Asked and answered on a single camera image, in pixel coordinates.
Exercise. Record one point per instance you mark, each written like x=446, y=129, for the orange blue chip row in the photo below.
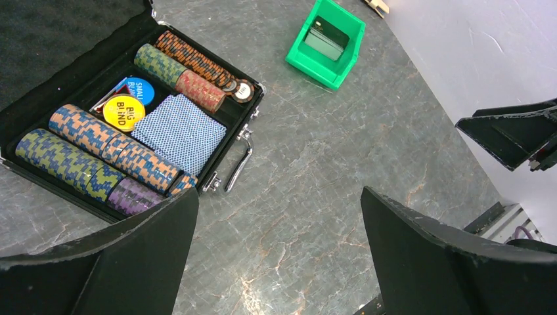
x=119, y=150

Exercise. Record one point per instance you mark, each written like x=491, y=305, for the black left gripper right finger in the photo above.
x=426, y=267

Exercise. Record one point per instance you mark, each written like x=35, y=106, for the black poker chip case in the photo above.
x=55, y=53

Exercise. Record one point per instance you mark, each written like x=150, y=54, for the blue patterned playing card deck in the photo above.
x=181, y=132

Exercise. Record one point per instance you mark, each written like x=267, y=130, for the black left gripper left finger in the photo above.
x=132, y=267

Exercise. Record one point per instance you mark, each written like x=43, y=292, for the green red chip row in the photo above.
x=177, y=76

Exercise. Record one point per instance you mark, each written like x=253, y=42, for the beige card holder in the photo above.
x=379, y=6

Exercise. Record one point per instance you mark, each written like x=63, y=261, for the blue small blind button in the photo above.
x=140, y=89

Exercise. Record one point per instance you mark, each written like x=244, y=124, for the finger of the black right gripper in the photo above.
x=516, y=134

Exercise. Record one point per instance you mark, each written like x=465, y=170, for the purple chip stack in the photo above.
x=130, y=197

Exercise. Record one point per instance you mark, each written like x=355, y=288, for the green plastic bin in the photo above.
x=326, y=71

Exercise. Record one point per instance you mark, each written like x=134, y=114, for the green blue chip row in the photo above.
x=64, y=161

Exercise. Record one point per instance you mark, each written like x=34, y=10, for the orange black chip row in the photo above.
x=241, y=90

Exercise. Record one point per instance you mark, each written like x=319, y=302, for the yellow big blind button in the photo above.
x=123, y=111

